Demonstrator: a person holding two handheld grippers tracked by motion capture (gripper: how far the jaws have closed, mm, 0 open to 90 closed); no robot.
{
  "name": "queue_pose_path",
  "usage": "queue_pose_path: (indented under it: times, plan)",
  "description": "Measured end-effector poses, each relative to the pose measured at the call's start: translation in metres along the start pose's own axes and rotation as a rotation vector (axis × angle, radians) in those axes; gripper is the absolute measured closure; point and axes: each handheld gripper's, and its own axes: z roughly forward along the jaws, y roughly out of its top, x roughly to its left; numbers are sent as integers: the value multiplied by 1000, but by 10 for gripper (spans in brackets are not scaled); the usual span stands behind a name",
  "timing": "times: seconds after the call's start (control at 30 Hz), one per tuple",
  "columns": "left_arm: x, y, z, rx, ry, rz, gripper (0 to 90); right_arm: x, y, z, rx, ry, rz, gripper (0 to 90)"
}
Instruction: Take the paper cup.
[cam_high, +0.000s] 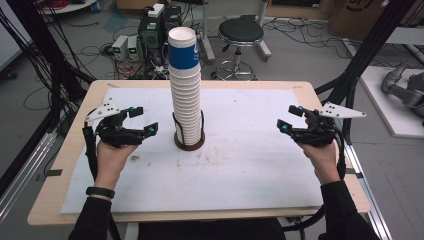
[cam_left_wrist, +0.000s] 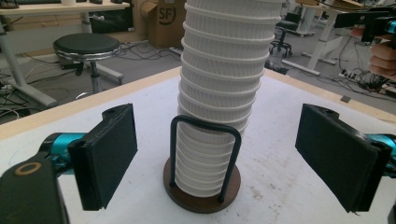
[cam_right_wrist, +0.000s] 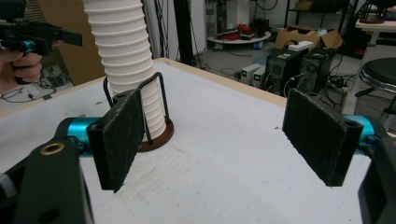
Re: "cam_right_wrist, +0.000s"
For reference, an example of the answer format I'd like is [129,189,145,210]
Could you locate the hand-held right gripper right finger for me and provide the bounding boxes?
[281,88,364,188]

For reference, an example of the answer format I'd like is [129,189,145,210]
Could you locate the black round stool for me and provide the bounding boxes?
[354,57,396,125]

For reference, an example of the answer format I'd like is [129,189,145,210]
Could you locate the white round platform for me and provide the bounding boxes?
[206,31,273,47]

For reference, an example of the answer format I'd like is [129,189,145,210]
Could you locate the black floor cables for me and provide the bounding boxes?
[0,74,58,105]

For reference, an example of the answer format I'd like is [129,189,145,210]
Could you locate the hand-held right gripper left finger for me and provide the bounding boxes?
[87,88,146,194]

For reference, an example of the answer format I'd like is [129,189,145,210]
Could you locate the white side table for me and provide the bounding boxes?
[341,19,396,116]

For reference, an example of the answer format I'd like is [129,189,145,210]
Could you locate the wire cup holder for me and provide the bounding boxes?
[102,71,176,153]

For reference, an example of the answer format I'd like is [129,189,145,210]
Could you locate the open cardboard box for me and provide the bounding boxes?
[275,25,344,50]

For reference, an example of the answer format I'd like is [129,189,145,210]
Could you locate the grey slatted panel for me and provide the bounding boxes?
[23,0,42,22]

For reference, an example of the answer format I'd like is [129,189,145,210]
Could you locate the stack of white ribbed cups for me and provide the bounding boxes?
[81,0,168,141]

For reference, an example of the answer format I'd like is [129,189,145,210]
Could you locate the white flat box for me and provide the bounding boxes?
[287,40,315,52]

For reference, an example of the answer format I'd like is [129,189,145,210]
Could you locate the black computer tower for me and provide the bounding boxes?
[265,49,308,97]
[298,47,336,94]

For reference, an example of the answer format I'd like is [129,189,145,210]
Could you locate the black upright post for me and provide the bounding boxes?
[173,0,195,65]

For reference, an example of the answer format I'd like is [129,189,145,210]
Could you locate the brown board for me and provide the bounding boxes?
[38,0,107,87]

